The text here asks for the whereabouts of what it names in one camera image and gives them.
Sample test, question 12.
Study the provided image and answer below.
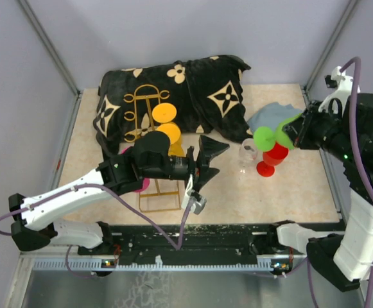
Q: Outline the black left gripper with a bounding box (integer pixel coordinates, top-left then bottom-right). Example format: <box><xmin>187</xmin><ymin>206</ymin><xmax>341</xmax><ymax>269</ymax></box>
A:
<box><xmin>143</xmin><ymin>136</ymin><xmax>230</xmax><ymax>194</ymax></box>

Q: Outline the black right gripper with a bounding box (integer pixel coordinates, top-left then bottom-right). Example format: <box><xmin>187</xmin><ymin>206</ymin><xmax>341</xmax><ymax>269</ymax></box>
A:
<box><xmin>282</xmin><ymin>97</ymin><xmax>356</xmax><ymax>160</ymax></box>

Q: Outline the clear wine glass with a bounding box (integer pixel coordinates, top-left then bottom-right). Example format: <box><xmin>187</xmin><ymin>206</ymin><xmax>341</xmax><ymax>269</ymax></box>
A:
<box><xmin>238</xmin><ymin>138</ymin><xmax>259</xmax><ymax>173</ymax></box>

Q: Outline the red plastic wine glass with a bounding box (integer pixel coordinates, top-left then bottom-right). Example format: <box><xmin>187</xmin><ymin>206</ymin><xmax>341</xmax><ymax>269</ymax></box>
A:
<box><xmin>256</xmin><ymin>142</ymin><xmax>289</xmax><ymax>177</ymax></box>

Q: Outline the green plastic wine glass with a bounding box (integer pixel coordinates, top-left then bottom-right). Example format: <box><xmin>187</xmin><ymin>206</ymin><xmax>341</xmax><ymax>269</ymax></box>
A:
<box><xmin>253</xmin><ymin>114</ymin><xmax>300</xmax><ymax>152</ymax></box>

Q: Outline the pink plastic wine glass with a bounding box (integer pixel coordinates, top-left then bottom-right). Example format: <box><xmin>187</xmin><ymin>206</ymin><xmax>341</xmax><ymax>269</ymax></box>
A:
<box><xmin>120</xmin><ymin>146</ymin><xmax>150</xmax><ymax>193</ymax></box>

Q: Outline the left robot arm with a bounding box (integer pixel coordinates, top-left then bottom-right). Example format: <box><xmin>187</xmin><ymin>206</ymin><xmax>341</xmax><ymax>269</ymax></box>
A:
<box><xmin>8</xmin><ymin>132</ymin><xmax>229</xmax><ymax>255</ymax></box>

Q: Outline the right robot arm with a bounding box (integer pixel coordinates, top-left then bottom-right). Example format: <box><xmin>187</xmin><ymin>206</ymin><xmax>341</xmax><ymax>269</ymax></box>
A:
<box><xmin>267</xmin><ymin>93</ymin><xmax>373</xmax><ymax>292</ymax></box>

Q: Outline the orange plastic wine glass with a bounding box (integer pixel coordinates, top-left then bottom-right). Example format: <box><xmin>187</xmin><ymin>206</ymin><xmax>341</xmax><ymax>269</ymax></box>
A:
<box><xmin>152</xmin><ymin>103</ymin><xmax>177</xmax><ymax>124</ymax></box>

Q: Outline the light blue denim cloth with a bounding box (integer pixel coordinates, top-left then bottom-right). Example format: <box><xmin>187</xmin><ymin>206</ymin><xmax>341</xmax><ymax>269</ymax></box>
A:
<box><xmin>247</xmin><ymin>102</ymin><xmax>302</xmax><ymax>133</ymax></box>

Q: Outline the black patterned plush blanket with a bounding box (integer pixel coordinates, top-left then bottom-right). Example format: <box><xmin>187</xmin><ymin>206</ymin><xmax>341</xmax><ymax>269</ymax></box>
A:
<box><xmin>93</xmin><ymin>55</ymin><xmax>252</xmax><ymax>157</ymax></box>

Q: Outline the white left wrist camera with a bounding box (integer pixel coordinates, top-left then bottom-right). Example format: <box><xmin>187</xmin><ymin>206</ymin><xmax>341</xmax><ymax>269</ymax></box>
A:
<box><xmin>181</xmin><ymin>175</ymin><xmax>207</xmax><ymax>215</ymax></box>

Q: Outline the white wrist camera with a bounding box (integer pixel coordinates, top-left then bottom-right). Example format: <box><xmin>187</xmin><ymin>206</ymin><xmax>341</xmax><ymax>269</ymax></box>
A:
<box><xmin>181</xmin><ymin>175</ymin><xmax>207</xmax><ymax>215</ymax></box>
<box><xmin>318</xmin><ymin>66</ymin><xmax>353</xmax><ymax>115</ymax></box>

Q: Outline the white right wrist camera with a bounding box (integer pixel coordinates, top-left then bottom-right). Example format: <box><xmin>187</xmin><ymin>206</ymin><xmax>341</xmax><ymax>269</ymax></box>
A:
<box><xmin>318</xmin><ymin>66</ymin><xmax>353</xmax><ymax>115</ymax></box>

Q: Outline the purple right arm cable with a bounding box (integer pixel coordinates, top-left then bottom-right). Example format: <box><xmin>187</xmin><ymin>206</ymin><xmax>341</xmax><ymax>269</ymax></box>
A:
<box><xmin>269</xmin><ymin>56</ymin><xmax>373</xmax><ymax>308</ymax></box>

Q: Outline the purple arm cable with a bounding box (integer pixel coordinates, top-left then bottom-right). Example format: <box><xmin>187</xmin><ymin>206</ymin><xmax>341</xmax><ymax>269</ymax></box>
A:
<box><xmin>0</xmin><ymin>183</ymin><xmax>195</xmax><ymax>282</ymax></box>
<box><xmin>269</xmin><ymin>56</ymin><xmax>373</xmax><ymax>308</ymax></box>

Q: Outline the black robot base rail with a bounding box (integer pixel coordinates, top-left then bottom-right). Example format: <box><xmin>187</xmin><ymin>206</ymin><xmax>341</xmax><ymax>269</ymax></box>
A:
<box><xmin>78</xmin><ymin>224</ymin><xmax>298</xmax><ymax>266</ymax></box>

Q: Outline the gold wire glass rack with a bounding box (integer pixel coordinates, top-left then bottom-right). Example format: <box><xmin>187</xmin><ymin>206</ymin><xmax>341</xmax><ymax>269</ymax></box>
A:
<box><xmin>124</xmin><ymin>84</ymin><xmax>181</xmax><ymax>213</ymax></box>

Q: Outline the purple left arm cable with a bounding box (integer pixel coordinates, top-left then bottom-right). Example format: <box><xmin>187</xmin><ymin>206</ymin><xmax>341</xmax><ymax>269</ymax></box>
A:
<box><xmin>0</xmin><ymin>183</ymin><xmax>195</xmax><ymax>282</ymax></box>

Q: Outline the grey cable duct strip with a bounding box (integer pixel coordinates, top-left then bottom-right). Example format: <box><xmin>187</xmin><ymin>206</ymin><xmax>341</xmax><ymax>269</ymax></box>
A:
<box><xmin>32</xmin><ymin>255</ymin><xmax>286</xmax><ymax>272</ymax></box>

